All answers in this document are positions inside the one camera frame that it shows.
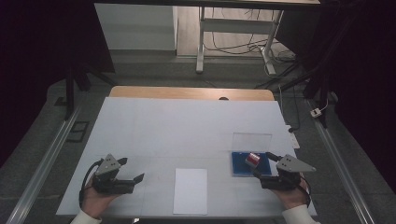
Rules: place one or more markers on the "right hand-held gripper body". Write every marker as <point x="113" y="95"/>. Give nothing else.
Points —
<point x="286" y="180"/>

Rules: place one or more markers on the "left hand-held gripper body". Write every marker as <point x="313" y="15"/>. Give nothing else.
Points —
<point x="109" y="183"/>

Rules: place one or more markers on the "red stamp with white label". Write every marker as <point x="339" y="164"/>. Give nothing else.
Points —
<point x="252" y="160"/>

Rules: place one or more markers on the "blue ink pad box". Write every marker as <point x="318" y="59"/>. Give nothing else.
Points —
<point x="239" y="165"/>

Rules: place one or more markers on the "person's right hand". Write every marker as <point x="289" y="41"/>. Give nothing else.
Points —
<point x="294" y="197"/>

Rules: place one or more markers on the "person's left hand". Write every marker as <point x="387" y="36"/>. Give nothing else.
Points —
<point x="93" y="202"/>

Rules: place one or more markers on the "white paper sheet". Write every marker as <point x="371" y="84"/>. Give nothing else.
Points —
<point x="190" y="191"/>

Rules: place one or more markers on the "large white table cover sheet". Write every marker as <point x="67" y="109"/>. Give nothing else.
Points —
<point x="174" y="130"/>

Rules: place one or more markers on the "small dark round object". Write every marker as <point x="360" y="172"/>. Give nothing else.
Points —
<point x="223" y="98"/>

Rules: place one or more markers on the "wooden table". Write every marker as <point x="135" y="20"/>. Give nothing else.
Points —
<point x="174" y="92"/>

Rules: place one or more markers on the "black tripod stand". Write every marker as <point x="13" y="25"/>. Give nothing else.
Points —
<point x="70" y="93"/>

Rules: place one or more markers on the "black stand with curtain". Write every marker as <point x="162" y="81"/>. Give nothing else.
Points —
<point x="323" y="81"/>

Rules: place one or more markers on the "black curtain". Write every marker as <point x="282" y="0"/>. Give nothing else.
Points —
<point x="37" y="62"/>

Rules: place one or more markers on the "white cabinet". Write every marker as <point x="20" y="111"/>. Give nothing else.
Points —
<point x="137" y="28"/>

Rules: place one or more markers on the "black floor frame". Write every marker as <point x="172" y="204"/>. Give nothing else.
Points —
<point x="77" y="131"/>

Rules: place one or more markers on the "aluminium rail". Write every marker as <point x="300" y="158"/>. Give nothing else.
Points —
<point x="339" y="158"/>
<point x="40" y="161"/>

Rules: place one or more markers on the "white desk frame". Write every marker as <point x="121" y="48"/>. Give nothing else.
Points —
<point x="236" y="26"/>

